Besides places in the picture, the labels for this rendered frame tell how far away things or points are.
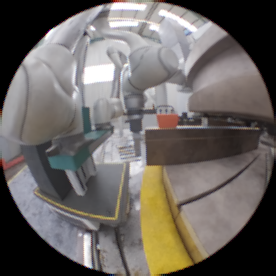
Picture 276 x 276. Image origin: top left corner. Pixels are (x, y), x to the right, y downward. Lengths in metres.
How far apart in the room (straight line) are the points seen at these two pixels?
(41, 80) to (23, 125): 0.06
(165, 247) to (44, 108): 0.89
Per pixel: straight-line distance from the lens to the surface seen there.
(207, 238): 0.59
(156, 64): 0.23
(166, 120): 0.82
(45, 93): 0.15
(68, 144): 0.36
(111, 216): 0.59
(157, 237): 0.85
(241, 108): 0.80
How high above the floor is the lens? 0.82
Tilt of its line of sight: 15 degrees down
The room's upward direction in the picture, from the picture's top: 4 degrees counter-clockwise
